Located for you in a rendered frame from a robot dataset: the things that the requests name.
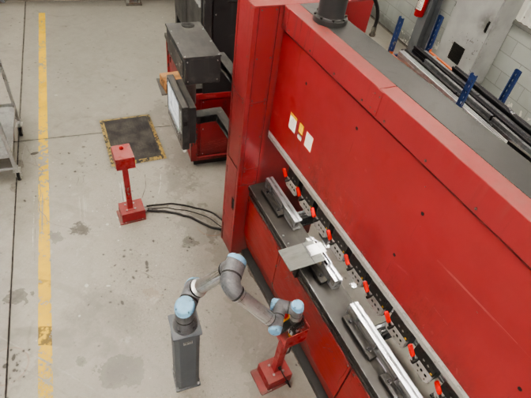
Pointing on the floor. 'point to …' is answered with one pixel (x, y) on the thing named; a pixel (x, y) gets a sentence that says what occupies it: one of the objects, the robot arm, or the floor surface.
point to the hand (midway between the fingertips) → (289, 333)
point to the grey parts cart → (8, 111)
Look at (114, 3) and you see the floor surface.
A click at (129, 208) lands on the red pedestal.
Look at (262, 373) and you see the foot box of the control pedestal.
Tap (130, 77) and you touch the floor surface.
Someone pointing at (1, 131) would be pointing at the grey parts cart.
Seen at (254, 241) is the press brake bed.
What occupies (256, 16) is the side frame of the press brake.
